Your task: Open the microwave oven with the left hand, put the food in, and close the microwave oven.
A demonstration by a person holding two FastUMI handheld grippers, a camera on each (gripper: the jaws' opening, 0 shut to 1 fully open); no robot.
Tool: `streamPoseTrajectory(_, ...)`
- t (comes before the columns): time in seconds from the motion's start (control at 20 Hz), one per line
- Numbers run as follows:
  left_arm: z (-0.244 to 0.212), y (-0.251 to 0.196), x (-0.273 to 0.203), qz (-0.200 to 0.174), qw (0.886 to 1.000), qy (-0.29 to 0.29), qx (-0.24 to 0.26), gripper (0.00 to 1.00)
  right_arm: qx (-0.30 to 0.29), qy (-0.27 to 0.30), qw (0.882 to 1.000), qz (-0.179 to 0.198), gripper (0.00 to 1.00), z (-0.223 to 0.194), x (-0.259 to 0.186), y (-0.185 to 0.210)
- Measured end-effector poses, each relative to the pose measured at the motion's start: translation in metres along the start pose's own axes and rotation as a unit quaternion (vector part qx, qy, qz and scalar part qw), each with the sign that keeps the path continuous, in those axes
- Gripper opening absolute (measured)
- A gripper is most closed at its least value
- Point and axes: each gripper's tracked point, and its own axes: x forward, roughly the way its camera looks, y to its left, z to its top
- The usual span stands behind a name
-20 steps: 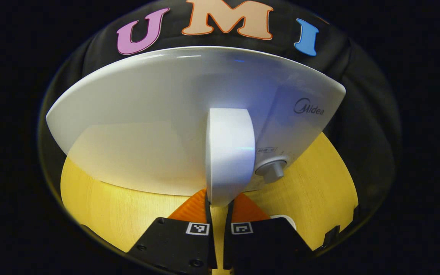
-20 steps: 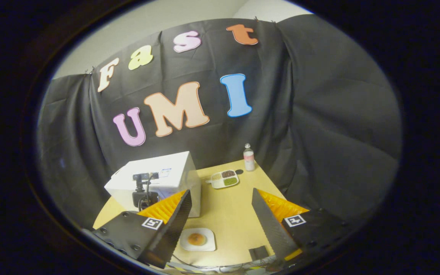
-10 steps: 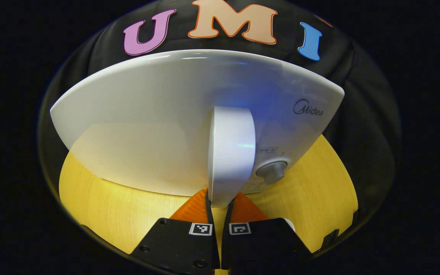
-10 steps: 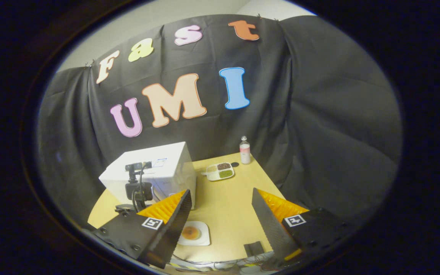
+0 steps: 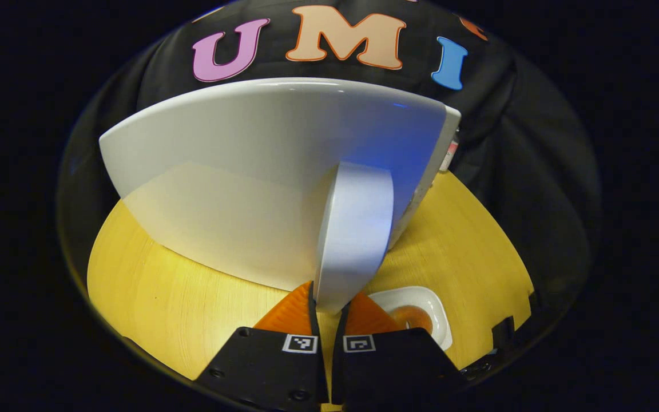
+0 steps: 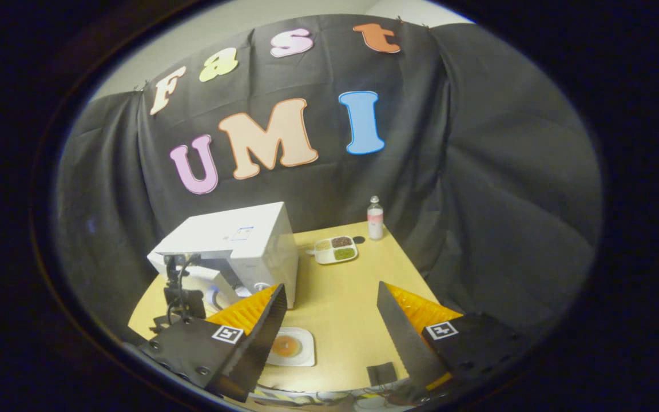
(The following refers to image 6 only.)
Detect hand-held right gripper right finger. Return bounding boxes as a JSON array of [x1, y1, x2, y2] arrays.
[[376, 281, 530, 401]]

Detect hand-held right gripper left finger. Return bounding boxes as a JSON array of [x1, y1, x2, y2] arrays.
[[138, 283, 288, 403]]

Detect brown sugared doughnut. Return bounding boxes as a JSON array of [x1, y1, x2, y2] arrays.
[[271, 335, 303, 358]]

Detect white microwave oven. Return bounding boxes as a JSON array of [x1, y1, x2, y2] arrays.
[[146, 201, 299, 312]]

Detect white divided food tray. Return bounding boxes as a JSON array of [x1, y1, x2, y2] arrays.
[[307, 235, 359, 265]]

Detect black square pad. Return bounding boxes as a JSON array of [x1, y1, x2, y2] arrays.
[[366, 362, 399, 387]]

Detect white square plate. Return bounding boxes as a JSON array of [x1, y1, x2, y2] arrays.
[[265, 327, 316, 367]]

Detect small clear bottle pink label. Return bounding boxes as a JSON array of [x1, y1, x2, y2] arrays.
[[367, 196, 385, 240]]

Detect black backdrop cloth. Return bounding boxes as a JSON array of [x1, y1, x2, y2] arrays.
[[55, 14, 604, 344]]

